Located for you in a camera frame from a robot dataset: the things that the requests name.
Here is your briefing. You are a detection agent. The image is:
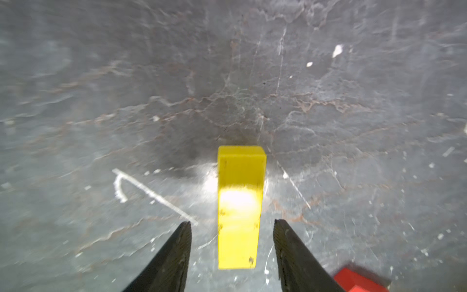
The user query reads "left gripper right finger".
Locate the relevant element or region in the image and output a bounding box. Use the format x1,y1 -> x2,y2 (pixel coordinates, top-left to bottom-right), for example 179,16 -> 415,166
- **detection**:
273,219 -> 344,292

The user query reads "yellow block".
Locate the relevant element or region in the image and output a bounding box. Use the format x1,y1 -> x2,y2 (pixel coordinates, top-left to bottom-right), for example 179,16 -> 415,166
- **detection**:
218,146 -> 267,270

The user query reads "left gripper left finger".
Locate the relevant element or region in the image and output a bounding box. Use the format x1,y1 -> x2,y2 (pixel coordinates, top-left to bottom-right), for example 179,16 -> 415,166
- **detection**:
124,221 -> 192,292

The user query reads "red block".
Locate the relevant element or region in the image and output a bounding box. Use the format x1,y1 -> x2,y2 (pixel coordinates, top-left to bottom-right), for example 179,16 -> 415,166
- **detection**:
334,268 -> 389,292

